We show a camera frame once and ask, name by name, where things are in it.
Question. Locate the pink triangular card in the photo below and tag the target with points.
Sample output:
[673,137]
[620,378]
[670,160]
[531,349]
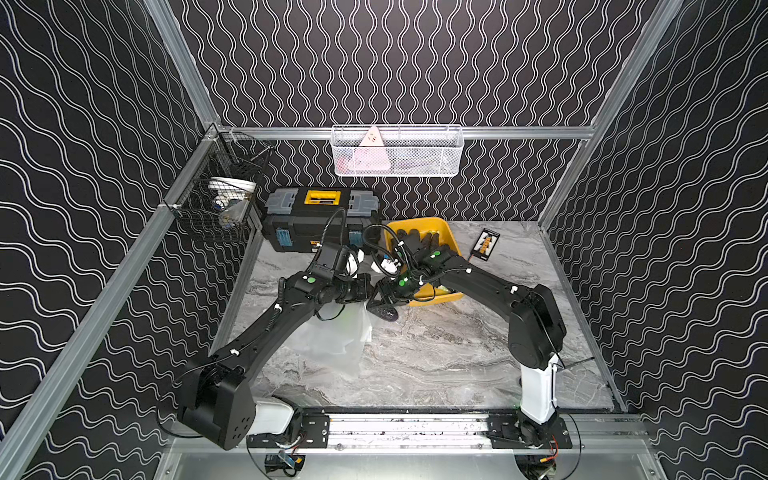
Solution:
[370,156]

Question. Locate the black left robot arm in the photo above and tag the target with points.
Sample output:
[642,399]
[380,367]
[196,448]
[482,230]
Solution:
[214,396]

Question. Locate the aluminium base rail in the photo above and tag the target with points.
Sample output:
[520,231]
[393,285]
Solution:
[454,433]

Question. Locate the clear zip-top bag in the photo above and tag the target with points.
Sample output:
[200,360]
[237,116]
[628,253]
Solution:
[337,344]

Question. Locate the black toolbox with blue latches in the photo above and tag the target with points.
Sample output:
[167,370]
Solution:
[299,219]

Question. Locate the yellow plastic bin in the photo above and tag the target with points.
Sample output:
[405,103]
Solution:
[441,233]

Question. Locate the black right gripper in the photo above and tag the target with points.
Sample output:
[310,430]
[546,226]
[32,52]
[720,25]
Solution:
[385,285]

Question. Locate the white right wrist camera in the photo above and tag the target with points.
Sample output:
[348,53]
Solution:
[388,266]

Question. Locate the white wire basket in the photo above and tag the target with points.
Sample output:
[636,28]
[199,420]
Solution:
[418,150]

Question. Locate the small black picture card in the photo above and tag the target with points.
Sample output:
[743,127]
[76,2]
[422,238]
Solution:
[485,244]

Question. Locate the black wire basket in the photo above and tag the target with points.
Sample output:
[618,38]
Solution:
[217,204]

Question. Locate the pile of toy eggplants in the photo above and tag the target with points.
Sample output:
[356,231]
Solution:
[419,246]

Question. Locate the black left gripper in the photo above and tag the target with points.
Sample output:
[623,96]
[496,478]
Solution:
[360,288]

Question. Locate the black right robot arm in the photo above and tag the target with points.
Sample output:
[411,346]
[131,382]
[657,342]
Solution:
[535,336]

